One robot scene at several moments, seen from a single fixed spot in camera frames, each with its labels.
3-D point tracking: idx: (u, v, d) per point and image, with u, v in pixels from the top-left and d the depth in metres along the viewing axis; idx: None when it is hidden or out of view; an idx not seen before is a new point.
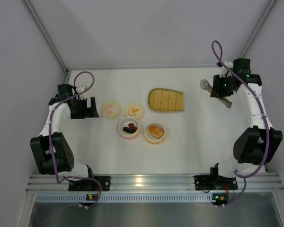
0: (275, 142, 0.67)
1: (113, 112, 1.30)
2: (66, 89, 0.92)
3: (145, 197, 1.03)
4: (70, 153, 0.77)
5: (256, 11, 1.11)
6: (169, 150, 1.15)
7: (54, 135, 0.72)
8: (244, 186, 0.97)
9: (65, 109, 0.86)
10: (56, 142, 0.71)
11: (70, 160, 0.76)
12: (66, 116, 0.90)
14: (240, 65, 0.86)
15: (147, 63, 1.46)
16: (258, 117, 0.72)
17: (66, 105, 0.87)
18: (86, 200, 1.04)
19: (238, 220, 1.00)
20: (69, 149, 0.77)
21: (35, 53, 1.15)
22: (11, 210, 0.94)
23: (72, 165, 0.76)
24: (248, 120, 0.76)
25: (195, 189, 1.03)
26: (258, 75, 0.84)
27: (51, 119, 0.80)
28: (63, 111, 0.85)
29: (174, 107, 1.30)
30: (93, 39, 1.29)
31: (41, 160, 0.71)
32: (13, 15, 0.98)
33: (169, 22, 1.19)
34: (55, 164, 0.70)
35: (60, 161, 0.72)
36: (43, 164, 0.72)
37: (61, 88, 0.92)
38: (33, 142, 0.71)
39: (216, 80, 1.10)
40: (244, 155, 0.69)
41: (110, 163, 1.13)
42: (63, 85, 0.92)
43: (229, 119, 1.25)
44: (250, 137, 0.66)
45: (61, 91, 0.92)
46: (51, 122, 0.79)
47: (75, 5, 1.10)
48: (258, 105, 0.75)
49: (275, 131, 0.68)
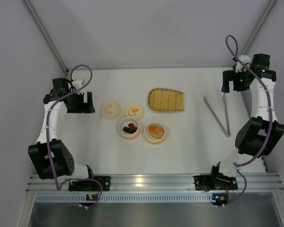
0: (278, 135, 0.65)
1: (113, 112, 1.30)
2: (61, 84, 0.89)
3: (145, 197, 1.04)
4: (70, 157, 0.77)
5: (256, 11, 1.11)
6: (169, 149, 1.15)
7: (53, 143, 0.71)
8: (245, 185, 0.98)
9: (61, 108, 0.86)
10: (55, 149, 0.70)
11: (70, 164, 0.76)
12: (64, 115, 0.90)
14: (260, 60, 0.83)
15: (147, 62, 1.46)
16: (264, 109, 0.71)
17: (62, 104, 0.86)
18: (87, 200, 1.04)
19: (238, 220, 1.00)
20: (69, 152, 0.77)
21: (35, 54, 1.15)
22: (11, 211, 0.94)
23: (72, 170, 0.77)
24: (254, 112, 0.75)
25: (195, 189, 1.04)
26: (275, 71, 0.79)
27: (48, 124, 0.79)
28: (60, 111, 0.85)
29: (174, 107, 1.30)
30: (94, 39, 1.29)
31: (41, 167, 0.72)
32: (13, 15, 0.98)
33: (169, 22, 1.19)
34: (54, 171, 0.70)
35: (60, 167, 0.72)
36: (43, 170, 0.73)
37: (57, 83, 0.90)
38: (31, 150, 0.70)
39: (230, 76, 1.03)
40: (244, 144, 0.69)
41: (111, 163, 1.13)
42: (57, 80, 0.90)
43: (229, 119, 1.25)
44: (252, 126, 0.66)
45: (56, 86, 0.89)
46: (48, 127, 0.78)
47: (75, 5, 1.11)
48: (267, 97, 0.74)
49: (278, 124, 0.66)
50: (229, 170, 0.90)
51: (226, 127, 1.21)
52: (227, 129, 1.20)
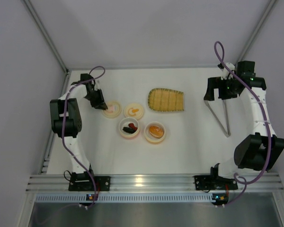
0: (277, 150, 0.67)
1: (113, 111, 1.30)
2: (87, 77, 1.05)
3: (145, 197, 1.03)
4: (80, 120, 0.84)
5: (256, 11, 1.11)
6: (169, 150, 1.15)
7: (70, 101, 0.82)
8: (244, 191, 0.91)
9: (82, 90, 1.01)
10: (71, 104, 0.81)
11: (79, 126, 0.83)
12: (82, 96, 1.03)
14: (245, 67, 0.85)
15: (147, 62, 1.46)
16: (261, 124, 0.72)
17: (84, 87, 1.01)
18: (86, 200, 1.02)
19: (238, 220, 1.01)
20: (80, 116, 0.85)
21: (35, 53, 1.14)
22: (12, 211, 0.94)
23: (79, 130, 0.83)
24: (250, 126, 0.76)
25: (195, 189, 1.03)
26: (263, 78, 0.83)
27: (70, 91, 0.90)
28: (81, 91, 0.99)
29: (174, 107, 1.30)
30: (94, 39, 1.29)
31: (55, 118, 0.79)
32: (13, 14, 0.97)
33: (170, 22, 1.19)
34: (64, 124, 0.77)
35: (70, 122, 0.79)
36: (56, 123, 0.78)
37: (84, 77, 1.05)
38: (52, 102, 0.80)
39: (217, 84, 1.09)
40: (245, 161, 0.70)
41: (111, 163, 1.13)
42: (84, 74, 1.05)
43: (229, 120, 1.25)
44: (252, 144, 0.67)
45: (82, 79, 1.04)
46: (70, 92, 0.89)
47: (76, 5, 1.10)
48: (261, 110, 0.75)
49: (277, 139, 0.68)
50: (226, 175, 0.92)
51: (226, 128, 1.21)
52: (227, 128, 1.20)
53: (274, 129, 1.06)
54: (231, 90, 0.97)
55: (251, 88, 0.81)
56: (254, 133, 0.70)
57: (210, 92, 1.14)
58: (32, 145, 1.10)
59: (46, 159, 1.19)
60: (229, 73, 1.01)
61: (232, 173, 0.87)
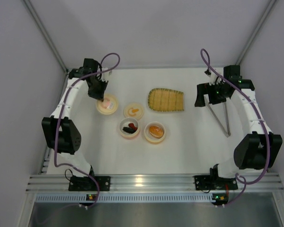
0: (276, 146, 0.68)
1: (108, 108, 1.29)
2: (90, 64, 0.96)
3: (145, 197, 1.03)
4: (77, 137, 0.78)
5: (256, 11, 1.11)
6: (169, 150, 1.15)
7: (64, 122, 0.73)
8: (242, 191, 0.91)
9: (83, 86, 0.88)
10: (65, 128, 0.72)
11: (76, 144, 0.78)
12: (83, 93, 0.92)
14: (231, 72, 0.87)
15: (147, 63, 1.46)
16: (256, 123, 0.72)
17: (84, 82, 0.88)
18: (86, 200, 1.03)
19: (238, 220, 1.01)
20: (77, 131, 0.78)
21: (35, 53, 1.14)
22: (11, 211, 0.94)
23: (76, 148, 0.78)
24: (245, 126, 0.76)
25: (195, 189, 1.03)
26: (250, 80, 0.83)
27: (65, 100, 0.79)
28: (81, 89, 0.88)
29: (175, 107, 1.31)
30: (94, 39, 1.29)
31: (49, 138, 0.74)
32: (13, 14, 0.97)
33: (170, 22, 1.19)
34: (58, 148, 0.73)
35: (65, 145, 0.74)
36: (51, 142, 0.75)
37: (87, 62, 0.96)
38: (44, 123, 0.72)
39: (206, 90, 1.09)
40: (246, 162, 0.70)
41: (110, 164, 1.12)
42: (89, 60, 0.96)
43: (229, 120, 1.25)
44: (251, 144, 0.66)
45: (85, 65, 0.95)
46: (64, 103, 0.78)
47: (76, 5, 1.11)
48: (254, 110, 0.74)
49: (274, 135, 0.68)
50: (226, 175, 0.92)
51: (226, 128, 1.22)
52: (227, 129, 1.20)
53: (274, 129, 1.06)
54: (221, 94, 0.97)
55: (241, 90, 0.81)
56: (251, 132, 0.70)
57: (200, 99, 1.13)
58: (32, 145, 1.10)
59: (46, 160, 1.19)
60: (217, 76, 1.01)
61: (233, 174, 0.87)
